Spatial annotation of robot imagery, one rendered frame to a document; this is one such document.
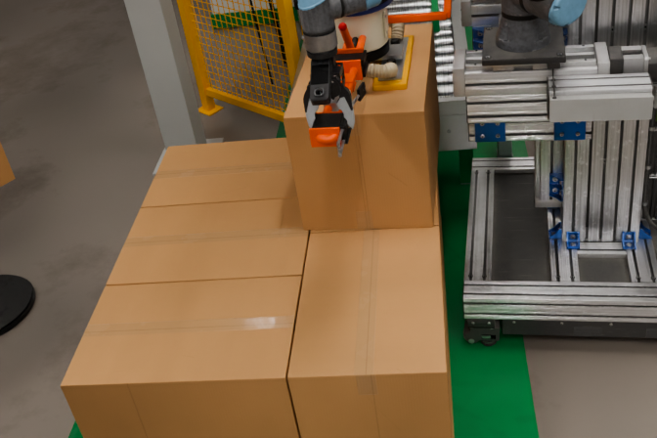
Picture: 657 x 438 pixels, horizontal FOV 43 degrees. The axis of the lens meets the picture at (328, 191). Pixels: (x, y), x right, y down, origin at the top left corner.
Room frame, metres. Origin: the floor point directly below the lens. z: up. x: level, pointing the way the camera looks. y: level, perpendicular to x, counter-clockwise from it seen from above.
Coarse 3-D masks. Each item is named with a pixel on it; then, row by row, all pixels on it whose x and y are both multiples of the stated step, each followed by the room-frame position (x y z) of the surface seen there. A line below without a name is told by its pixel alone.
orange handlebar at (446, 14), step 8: (448, 0) 2.41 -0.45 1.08; (448, 8) 2.35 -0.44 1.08; (392, 16) 2.36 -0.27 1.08; (400, 16) 2.35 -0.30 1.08; (408, 16) 2.35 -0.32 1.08; (416, 16) 2.34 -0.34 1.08; (424, 16) 2.33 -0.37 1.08; (432, 16) 2.33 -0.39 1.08; (440, 16) 2.32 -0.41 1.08; (448, 16) 2.33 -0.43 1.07; (360, 40) 2.22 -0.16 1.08; (344, 48) 2.19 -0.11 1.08; (352, 72) 2.03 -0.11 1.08; (352, 80) 1.97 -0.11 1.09; (352, 88) 1.95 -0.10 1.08; (320, 136) 1.72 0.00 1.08; (328, 136) 1.71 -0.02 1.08; (336, 136) 1.71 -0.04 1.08
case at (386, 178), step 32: (416, 32) 2.53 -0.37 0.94; (416, 64) 2.30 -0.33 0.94; (352, 96) 2.16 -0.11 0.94; (384, 96) 2.13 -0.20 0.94; (416, 96) 2.10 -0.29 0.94; (288, 128) 2.10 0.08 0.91; (384, 128) 2.03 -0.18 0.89; (416, 128) 2.01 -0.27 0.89; (320, 160) 2.08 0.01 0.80; (352, 160) 2.06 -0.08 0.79; (384, 160) 2.04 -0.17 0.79; (416, 160) 2.01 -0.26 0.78; (320, 192) 2.08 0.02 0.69; (352, 192) 2.06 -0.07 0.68; (384, 192) 2.04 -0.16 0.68; (416, 192) 2.02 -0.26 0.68; (320, 224) 2.09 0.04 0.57; (352, 224) 2.06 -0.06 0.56; (384, 224) 2.04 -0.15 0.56; (416, 224) 2.02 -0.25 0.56
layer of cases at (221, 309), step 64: (192, 192) 2.42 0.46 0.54; (256, 192) 2.36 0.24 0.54; (128, 256) 2.11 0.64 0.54; (192, 256) 2.06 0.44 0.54; (256, 256) 2.01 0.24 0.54; (320, 256) 1.96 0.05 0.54; (384, 256) 1.91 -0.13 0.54; (128, 320) 1.81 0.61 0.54; (192, 320) 1.77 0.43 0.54; (256, 320) 1.72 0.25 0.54; (320, 320) 1.68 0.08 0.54; (384, 320) 1.64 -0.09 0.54; (64, 384) 1.60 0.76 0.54; (128, 384) 1.56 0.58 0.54; (192, 384) 1.53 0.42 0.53; (256, 384) 1.51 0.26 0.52; (320, 384) 1.48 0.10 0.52; (384, 384) 1.45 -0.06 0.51; (448, 384) 1.45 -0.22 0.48
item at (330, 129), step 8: (320, 112) 1.81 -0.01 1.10; (328, 112) 1.80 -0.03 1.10; (336, 112) 1.79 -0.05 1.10; (320, 120) 1.77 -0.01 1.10; (328, 120) 1.76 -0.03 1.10; (336, 120) 1.75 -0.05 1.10; (312, 128) 1.73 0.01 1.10; (320, 128) 1.73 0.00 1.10; (328, 128) 1.72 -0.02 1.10; (336, 128) 1.72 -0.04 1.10; (312, 136) 1.73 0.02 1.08; (312, 144) 1.73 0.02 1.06; (320, 144) 1.73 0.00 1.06; (328, 144) 1.72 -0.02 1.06
